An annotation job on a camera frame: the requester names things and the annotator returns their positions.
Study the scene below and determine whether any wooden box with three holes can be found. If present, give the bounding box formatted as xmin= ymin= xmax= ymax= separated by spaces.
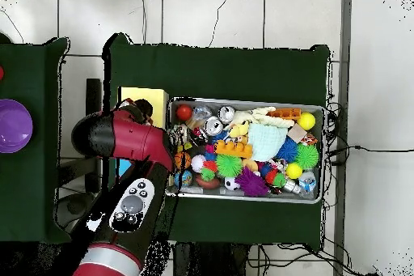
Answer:
xmin=114 ymin=86 xmax=170 ymax=178

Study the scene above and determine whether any small baseball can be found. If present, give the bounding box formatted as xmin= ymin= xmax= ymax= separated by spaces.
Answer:
xmin=191 ymin=154 xmax=207 ymax=173

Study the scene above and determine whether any orange toy building brick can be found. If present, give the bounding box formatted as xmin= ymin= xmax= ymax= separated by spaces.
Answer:
xmin=213 ymin=139 xmax=254 ymax=159

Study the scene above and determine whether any small basketball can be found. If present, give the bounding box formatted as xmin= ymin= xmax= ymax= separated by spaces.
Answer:
xmin=174 ymin=151 xmax=192 ymax=170

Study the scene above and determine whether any yellow plush duck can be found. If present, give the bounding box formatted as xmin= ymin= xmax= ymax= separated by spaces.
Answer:
xmin=227 ymin=120 xmax=251 ymax=138

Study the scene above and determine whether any red-orange ball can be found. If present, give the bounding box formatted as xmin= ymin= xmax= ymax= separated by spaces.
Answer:
xmin=175 ymin=104 xmax=193 ymax=121

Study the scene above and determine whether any bright green spiky ball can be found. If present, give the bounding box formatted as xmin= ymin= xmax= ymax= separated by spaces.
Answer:
xmin=215 ymin=154 xmax=243 ymax=179

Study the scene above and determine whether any mint green cloth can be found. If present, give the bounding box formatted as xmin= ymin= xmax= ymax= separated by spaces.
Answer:
xmin=247 ymin=122 xmax=289 ymax=163

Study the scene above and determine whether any purple spiky toy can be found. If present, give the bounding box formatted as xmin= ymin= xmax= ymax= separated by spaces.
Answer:
xmin=234 ymin=167 xmax=270 ymax=197

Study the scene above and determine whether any dark green table cloth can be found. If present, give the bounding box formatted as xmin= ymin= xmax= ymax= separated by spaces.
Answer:
xmin=101 ymin=32 xmax=332 ymax=253

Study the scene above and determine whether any blue spiky ball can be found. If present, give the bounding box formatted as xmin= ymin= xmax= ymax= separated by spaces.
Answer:
xmin=275 ymin=135 xmax=299 ymax=163

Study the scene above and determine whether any dark grey rounded base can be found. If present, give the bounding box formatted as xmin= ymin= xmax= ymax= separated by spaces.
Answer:
xmin=53 ymin=191 xmax=98 ymax=230

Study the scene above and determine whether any green cloth side table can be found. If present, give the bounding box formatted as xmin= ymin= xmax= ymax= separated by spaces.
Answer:
xmin=0 ymin=37 xmax=74 ymax=244

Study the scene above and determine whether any purple plastic bowl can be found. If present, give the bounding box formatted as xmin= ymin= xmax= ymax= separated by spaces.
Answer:
xmin=0 ymin=98 xmax=34 ymax=154

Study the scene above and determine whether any shallow wire mesh bin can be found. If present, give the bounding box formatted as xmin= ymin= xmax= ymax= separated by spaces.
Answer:
xmin=164 ymin=96 xmax=326 ymax=205

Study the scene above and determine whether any black power cable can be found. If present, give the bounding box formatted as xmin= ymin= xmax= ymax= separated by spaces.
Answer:
xmin=326 ymin=144 xmax=414 ymax=159

